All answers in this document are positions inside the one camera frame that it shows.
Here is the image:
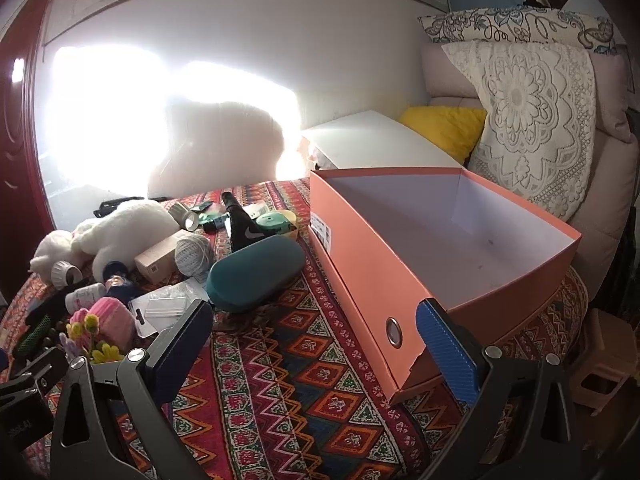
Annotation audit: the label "small brown cardboard box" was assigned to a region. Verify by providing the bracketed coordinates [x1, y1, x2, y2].
[134, 230, 193, 281]

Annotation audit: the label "cream lace cushion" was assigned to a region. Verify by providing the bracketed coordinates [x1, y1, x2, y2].
[442, 40, 598, 221]

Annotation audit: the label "orange shoe box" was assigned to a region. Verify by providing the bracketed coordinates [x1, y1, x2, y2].
[307, 167, 583, 406]

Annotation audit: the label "pink knitted hat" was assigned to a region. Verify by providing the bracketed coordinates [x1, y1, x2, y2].
[70, 297, 136, 356]

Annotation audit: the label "black flat case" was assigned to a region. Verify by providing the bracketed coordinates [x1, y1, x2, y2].
[97, 199, 147, 214]

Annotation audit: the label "green round container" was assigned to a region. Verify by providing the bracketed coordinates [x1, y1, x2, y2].
[252, 210, 298, 238]

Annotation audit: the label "white fluffy pillow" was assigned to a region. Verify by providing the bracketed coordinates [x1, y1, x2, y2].
[147, 102, 287, 197]

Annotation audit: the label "small white bottle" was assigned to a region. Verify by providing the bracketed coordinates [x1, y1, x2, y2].
[65, 282, 107, 311]

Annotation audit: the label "yellow pillow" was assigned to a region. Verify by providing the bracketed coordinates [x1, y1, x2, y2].
[397, 105, 488, 163]

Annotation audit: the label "clear plastic package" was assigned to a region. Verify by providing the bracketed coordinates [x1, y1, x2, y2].
[127, 280, 211, 336]

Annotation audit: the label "black sock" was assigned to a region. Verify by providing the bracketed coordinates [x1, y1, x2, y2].
[222, 191, 268, 253]

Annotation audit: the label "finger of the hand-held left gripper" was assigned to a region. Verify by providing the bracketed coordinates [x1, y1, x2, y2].
[0, 347, 68, 401]

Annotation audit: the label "white twine ball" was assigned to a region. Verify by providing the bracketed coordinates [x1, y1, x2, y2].
[175, 234, 213, 276]

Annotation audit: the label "colourful patterned cloth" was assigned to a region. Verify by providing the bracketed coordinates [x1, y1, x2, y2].
[0, 177, 591, 480]

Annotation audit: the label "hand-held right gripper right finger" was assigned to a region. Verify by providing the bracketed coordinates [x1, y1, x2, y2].
[416, 297, 572, 480]

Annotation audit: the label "teal glasses case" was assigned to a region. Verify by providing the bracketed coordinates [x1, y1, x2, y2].
[206, 241, 307, 313]

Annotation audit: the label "green textured brush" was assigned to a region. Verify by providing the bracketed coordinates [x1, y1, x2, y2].
[12, 312, 52, 357]

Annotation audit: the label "white ribbed lamp bulb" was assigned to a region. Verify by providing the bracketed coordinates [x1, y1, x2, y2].
[49, 259, 83, 288]

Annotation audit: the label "red wooden door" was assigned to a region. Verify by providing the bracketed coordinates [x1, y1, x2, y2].
[0, 0, 62, 306]

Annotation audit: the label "floral print pillow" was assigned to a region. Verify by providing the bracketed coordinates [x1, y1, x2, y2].
[417, 7, 618, 56]

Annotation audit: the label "white plush toy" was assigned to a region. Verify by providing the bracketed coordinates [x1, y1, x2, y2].
[30, 200, 181, 286]

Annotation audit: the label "beige plastic stool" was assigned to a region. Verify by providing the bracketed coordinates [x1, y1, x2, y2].
[570, 309, 637, 407]

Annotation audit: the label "yellow artificial flowers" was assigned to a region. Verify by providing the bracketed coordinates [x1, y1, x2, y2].
[67, 312, 126, 363]

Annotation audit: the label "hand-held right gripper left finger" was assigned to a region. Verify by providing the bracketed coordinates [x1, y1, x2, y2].
[50, 300, 215, 480]

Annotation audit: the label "white box lid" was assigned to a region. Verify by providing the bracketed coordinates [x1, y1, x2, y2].
[299, 109, 463, 172]

